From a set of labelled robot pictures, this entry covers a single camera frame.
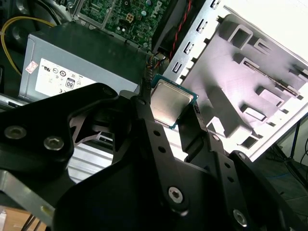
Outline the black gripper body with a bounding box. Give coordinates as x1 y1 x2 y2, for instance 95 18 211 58
51 134 231 231

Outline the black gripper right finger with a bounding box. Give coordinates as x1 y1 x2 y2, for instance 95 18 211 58
191 105 306 231

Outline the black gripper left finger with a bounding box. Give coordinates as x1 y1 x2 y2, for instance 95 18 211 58
0 78 191 217

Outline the silver CPU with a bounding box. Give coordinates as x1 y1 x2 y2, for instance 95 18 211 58
149 74 199 130

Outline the metal socket cover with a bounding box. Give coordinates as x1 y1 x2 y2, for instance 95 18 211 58
72 0 110 31

